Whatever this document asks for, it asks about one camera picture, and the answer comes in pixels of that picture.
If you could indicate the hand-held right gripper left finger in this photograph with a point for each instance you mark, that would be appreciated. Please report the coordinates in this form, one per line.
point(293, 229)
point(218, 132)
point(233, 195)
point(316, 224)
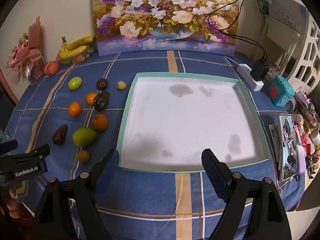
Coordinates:
point(111, 160)

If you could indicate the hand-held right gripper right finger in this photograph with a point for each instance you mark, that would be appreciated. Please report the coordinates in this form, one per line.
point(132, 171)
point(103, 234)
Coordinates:
point(212, 170)

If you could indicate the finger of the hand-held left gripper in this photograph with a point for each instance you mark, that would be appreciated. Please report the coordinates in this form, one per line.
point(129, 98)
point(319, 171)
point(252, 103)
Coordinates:
point(10, 145)
point(37, 151)

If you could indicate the large dark wrinkled avocado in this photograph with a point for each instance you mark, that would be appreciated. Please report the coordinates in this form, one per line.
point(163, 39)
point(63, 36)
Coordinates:
point(59, 135)

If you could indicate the tan kiwi fruit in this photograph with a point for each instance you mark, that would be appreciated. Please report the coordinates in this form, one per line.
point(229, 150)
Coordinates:
point(83, 156)

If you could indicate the green mango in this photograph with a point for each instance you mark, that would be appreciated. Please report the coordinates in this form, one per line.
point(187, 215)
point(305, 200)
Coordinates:
point(75, 83)
point(84, 136)

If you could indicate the orange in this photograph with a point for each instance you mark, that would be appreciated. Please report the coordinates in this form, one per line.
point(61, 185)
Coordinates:
point(89, 98)
point(75, 109)
point(100, 122)

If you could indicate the white tray with teal rim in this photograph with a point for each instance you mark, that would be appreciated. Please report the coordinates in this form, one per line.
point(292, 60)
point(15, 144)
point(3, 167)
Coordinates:
point(187, 120)

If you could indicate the dark shrivelled lumpy fruit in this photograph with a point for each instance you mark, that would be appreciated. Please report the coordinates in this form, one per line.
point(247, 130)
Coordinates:
point(101, 101)

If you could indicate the small tan round fruit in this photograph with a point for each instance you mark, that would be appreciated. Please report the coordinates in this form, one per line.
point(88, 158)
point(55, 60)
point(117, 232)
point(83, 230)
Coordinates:
point(120, 85)

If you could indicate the brown pear-shaped avocado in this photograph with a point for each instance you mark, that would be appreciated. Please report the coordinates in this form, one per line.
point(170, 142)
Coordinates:
point(102, 83)

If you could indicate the clear bowl of small fruits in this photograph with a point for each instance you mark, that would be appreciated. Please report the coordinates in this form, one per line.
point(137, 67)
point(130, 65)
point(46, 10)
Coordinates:
point(75, 59)

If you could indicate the person's left hand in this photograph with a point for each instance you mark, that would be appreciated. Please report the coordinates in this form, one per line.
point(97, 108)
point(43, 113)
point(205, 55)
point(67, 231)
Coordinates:
point(13, 205)

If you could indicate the red patterned cloth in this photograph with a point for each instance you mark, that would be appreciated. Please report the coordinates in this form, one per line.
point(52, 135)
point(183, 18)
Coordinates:
point(23, 222)

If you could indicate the blue plaid tablecloth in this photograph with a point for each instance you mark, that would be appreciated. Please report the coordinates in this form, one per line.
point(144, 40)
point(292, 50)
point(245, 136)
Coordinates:
point(150, 200)

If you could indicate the grey phone stand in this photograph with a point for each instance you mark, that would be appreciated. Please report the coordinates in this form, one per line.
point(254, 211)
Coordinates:
point(275, 135)

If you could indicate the smartphone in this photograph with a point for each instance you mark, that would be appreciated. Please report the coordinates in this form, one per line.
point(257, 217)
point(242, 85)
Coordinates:
point(287, 142)

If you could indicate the red peach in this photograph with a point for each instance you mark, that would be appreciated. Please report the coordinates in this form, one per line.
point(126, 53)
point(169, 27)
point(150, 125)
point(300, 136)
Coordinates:
point(51, 68)

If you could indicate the lavender pouch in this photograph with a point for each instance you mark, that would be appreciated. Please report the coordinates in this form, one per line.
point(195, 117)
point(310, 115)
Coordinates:
point(300, 157)

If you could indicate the pink wrapped bouquet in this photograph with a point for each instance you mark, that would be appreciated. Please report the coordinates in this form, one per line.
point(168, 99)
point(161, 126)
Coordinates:
point(25, 52)

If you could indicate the pile of pink trinkets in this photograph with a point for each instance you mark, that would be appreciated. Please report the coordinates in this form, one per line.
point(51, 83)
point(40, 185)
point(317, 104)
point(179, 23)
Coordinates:
point(307, 130)

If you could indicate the teal toy box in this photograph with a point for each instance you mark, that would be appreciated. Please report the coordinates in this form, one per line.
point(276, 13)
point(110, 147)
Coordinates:
point(281, 91)

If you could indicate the white power strip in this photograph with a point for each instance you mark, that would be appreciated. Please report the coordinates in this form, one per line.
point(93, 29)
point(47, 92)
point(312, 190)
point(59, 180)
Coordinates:
point(243, 70)

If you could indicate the black charger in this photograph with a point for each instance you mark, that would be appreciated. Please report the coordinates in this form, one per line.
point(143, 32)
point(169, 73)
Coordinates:
point(258, 71)

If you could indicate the bunch of yellow bananas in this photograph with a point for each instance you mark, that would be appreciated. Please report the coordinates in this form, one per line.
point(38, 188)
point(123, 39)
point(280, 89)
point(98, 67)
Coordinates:
point(77, 43)

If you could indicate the white lattice plastic furniture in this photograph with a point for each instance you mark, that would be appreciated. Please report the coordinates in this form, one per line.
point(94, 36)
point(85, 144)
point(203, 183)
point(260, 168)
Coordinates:
point(308, 60)

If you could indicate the white folding chair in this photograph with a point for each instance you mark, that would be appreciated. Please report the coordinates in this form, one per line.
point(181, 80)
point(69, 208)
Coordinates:
point(282, 30)

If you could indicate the flower painting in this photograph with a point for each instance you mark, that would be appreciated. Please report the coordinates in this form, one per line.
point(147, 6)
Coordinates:
point(162, 12)

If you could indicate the teal patterned bag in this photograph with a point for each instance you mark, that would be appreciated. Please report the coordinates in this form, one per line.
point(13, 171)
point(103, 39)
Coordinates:
point(263, 2)

